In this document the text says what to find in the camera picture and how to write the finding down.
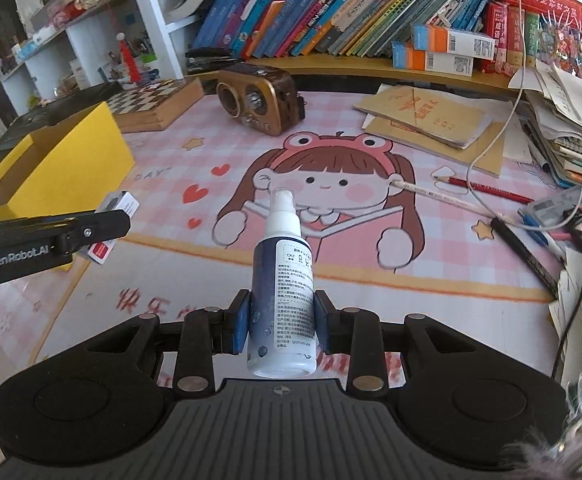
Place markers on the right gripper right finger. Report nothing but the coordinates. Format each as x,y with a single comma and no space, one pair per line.
356,333

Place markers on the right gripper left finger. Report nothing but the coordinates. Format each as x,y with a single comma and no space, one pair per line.
208,332

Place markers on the white blue spray bottle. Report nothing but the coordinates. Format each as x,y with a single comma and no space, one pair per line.
282,337

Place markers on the small red white box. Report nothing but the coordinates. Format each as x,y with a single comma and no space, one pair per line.
115,215

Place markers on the yellow cardboard box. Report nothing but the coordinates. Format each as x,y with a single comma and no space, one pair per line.
68,167

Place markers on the black keyboard piano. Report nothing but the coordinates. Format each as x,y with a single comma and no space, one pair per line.
54,112

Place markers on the white paintbrush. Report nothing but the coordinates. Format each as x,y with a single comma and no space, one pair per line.
441,197

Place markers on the black pen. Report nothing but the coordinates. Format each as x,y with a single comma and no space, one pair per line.
516,245

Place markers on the red pencil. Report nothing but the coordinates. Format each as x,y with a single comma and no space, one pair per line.
482,188

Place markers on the wooden chess box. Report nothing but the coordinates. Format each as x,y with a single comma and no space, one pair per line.
155,106

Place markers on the red white bottle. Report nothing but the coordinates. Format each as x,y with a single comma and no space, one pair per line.
128,58

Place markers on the brown paper notebooks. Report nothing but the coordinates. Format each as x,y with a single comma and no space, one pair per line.
455,127

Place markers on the white bookshelf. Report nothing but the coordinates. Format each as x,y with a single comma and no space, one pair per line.
88,39

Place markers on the brown retro radio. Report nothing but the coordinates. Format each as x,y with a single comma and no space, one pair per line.
262,98

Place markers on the lower orange medicine box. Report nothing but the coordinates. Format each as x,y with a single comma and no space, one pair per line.
407,58

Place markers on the orange white medicine box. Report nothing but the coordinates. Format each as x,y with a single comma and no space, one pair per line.
432,38

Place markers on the stack of papers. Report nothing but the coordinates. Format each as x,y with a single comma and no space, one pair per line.
553,119

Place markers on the row of leaning books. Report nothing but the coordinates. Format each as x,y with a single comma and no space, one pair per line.
238,30

